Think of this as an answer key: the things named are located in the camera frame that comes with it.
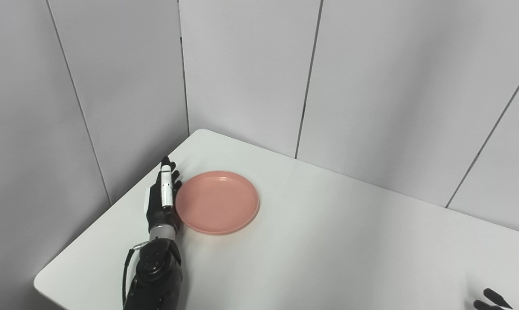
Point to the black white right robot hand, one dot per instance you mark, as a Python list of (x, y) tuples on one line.
[(494, 299)]

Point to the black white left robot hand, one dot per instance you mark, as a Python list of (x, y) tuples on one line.
[(156, 206)]

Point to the pink round plate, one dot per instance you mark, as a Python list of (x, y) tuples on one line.
[(218, 202)]

